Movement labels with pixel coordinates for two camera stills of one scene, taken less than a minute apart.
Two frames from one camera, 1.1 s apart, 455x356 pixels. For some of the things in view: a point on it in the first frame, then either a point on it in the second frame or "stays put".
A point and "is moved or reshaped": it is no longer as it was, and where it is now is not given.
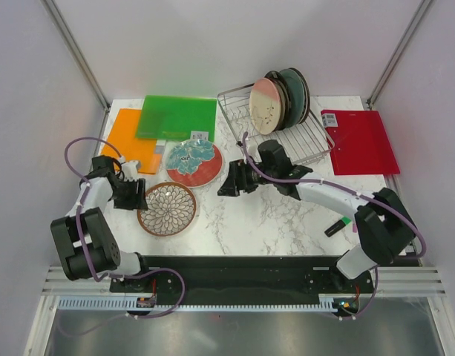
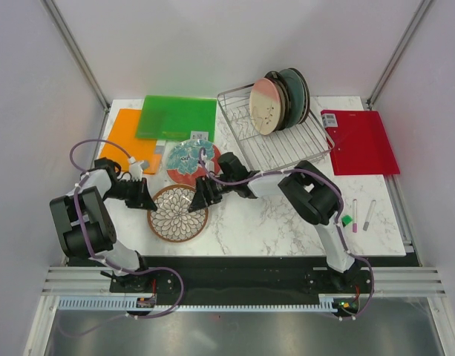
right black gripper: [237, 179] → [205, 194]
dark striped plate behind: [306, 96] stays put
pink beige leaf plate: [265, 105] stays put
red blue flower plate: [194, 163] stays put
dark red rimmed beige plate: [283, 107] stays put
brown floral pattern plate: [171, 209] is moved or reshaped
